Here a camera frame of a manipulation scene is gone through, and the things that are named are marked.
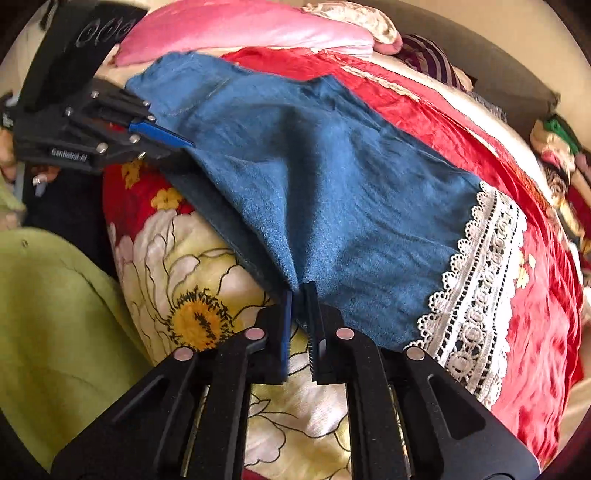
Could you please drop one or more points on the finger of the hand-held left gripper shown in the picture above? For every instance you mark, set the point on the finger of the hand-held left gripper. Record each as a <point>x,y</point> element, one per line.
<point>120,104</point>
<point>159,134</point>

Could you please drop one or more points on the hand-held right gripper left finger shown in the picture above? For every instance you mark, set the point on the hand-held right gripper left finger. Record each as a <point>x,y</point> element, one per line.
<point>287,332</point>

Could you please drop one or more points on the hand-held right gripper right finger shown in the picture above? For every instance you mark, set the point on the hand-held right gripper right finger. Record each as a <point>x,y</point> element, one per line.
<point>315,332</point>

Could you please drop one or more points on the blue pants with lace hem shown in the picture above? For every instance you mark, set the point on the blue pants with lace hem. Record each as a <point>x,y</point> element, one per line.
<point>323,184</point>

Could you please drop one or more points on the person's left hand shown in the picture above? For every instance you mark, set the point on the person's left hand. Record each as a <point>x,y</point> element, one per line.
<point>6,159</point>

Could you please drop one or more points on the dark cloth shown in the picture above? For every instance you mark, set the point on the dark cloth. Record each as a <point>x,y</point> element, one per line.
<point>69,212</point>

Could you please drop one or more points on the pink quilt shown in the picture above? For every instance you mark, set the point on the pink quilt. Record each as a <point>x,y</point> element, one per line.
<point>240,25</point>

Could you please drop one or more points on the red floral blanket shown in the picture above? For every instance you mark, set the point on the red floral blanket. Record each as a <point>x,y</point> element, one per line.
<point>531,323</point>

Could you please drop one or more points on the green garment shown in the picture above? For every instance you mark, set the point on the green garment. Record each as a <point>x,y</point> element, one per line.
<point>51,323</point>

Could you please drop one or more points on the cream floral pillow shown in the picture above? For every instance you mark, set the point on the cream floral pillow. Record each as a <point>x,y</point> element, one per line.
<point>369,23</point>

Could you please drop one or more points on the cream bed sheet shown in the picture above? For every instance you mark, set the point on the cream bed sheet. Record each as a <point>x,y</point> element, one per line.
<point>489,120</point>

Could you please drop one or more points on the purple striped pillow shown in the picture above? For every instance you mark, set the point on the purple striped pillow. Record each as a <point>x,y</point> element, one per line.
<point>431,60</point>

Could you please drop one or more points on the pile of folded clothes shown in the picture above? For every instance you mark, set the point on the pile of folded clothes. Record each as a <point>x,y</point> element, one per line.
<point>561,161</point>

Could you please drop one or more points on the grey headboard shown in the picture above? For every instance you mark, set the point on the grey headboard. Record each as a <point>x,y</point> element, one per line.
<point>498,69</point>

